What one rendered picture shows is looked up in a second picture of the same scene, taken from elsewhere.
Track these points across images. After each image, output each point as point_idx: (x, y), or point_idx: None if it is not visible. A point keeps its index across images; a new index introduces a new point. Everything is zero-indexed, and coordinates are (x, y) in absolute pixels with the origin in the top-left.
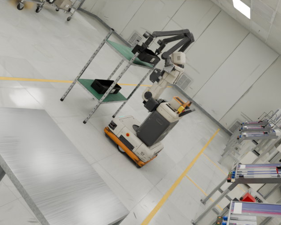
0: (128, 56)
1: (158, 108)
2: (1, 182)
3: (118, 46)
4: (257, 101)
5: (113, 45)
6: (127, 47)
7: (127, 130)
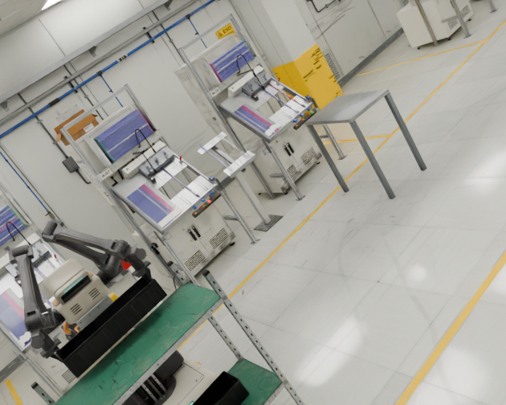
0: (167, 313)
1: (148, 313)
2: (380, 222)
3: (177, 328)
4: None
5: (203, 299)
6: (113, 399)
7: (197, 365)
